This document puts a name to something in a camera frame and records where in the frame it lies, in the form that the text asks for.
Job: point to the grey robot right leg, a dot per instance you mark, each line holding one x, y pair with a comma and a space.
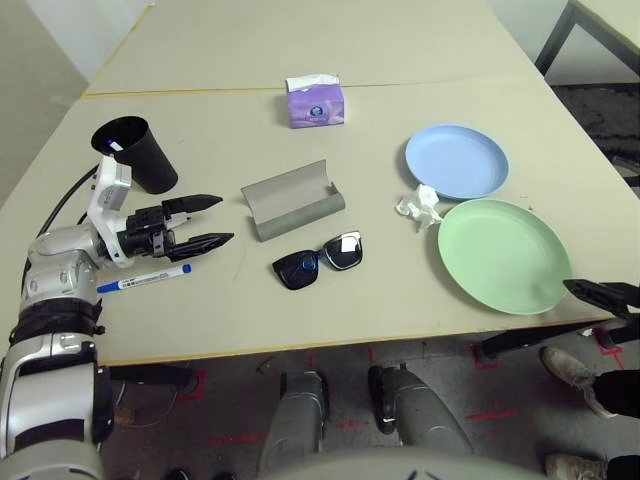
420, 415

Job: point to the black plastic cup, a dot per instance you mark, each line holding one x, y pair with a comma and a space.
150, 170

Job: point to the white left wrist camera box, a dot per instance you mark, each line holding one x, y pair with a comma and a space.
112, 190

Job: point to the white tissue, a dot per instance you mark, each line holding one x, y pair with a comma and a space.
420, 202

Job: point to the green plate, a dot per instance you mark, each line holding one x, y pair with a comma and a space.
500, 255

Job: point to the grey robot leg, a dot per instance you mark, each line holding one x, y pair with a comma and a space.
295, 415
420, 415

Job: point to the black sunglasses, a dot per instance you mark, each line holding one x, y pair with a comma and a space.
345, 250

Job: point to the wooden block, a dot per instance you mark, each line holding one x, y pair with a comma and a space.
125, 415

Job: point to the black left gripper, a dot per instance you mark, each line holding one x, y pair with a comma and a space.
147, 237

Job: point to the purple tissue pack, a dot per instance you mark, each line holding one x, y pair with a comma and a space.
315, 110

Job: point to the white marker blue cap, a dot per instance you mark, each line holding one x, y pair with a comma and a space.
145, 280

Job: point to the white sneaker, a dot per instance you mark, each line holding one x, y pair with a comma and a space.
575, 467
570, 372

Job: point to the blue plate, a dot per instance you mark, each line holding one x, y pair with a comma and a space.
455, 160

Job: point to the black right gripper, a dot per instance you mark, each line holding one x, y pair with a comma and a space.
631, 305

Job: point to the white marker black tip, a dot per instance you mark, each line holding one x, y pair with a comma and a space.
182, 220

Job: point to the grey robot left leg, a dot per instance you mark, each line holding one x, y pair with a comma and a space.
295, 415

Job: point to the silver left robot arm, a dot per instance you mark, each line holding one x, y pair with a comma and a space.
55, 260

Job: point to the black shoe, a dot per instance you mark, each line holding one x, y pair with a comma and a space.
222, 476
176, 475

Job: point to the grey glasses case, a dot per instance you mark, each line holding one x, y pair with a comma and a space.
290, 200

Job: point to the black table leg beam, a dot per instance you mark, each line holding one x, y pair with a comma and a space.
540, 337
150, 377

